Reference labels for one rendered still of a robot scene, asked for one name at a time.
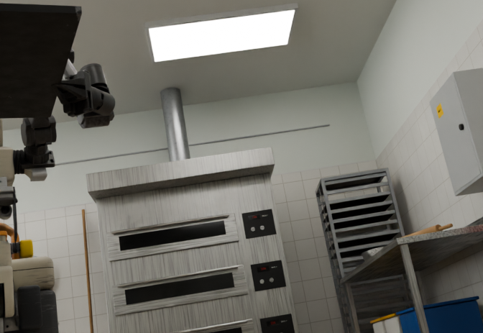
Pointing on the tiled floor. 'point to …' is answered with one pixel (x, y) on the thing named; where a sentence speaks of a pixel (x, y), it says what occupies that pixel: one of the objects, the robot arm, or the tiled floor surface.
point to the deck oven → (194, 247)
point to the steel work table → (412, 262)
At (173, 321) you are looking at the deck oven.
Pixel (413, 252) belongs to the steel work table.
